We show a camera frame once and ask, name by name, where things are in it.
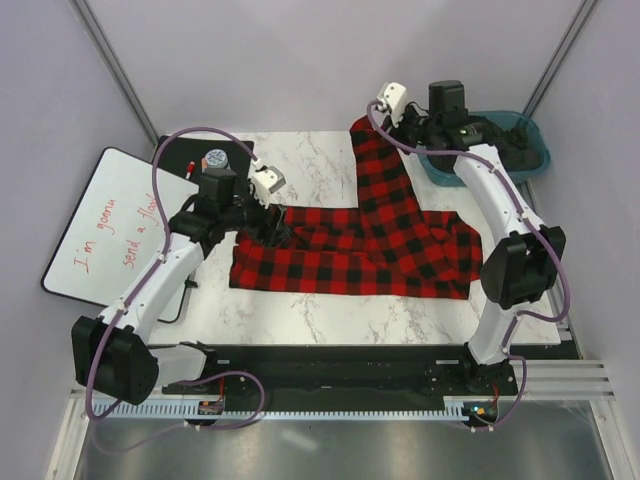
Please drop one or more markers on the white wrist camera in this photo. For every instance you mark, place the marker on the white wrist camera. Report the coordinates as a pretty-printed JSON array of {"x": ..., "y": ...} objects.
[
  {"x": 392, "y": 100},
  {"x": 266, "y": 180}
]

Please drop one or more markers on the light blue cable duct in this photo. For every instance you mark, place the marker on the light blue cable duct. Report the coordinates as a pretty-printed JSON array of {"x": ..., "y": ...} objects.
[{"x": 191, "y": 408}]

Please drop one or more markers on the red black plaid shirt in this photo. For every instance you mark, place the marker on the red black plaid shirt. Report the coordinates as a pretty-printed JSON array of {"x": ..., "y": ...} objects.
[{"x": 387, "y": 245}]

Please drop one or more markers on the black mat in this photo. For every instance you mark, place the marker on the black mat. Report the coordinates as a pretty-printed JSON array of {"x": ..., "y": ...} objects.
[{"x": 176, "y": 157}]

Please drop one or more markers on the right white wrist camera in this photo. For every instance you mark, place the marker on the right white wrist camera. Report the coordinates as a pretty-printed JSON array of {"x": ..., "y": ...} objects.
[{"x": 392, "y": 100}]

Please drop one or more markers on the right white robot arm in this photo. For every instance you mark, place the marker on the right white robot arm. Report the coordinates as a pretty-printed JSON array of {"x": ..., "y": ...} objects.
[{"x": 524, "y": 262}]

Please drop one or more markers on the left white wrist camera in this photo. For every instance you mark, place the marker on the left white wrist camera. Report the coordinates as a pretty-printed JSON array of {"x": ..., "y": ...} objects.
[{"x": 266, "y": 180}]

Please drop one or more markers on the teal plastic bin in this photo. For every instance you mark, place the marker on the teal plastic bin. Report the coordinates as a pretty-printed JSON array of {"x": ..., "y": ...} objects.
[{"x": 441, "y": 174}]

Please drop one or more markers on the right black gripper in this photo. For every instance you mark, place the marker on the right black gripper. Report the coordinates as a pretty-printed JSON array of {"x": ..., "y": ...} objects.
[{"x": 397, "y": 132}]

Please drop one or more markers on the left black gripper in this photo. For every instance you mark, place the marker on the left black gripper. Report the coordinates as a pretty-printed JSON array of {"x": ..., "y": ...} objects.
[{"x": 268, "y": 235}]

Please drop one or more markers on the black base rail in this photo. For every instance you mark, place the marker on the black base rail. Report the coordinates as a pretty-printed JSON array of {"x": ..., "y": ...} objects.
[{"x": 348, "y": 379}]

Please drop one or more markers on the white blue lidded jar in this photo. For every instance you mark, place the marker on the white blue lidded jar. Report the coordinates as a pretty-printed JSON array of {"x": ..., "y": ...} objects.
[{"x": 217, "y": 159}]

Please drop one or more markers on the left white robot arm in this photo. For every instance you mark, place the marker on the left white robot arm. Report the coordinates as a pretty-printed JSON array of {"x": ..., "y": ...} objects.
[{"x": 111, "y": 352}]

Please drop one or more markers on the red whiteboard marker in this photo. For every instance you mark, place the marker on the red whiteboard marker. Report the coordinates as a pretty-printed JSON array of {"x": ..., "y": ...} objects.
[{"x": 190, "y": 170}]

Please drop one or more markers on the black clothing in bin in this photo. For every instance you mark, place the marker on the black clothing in bin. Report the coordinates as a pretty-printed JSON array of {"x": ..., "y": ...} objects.
[{"x": 512, "y": 135}]

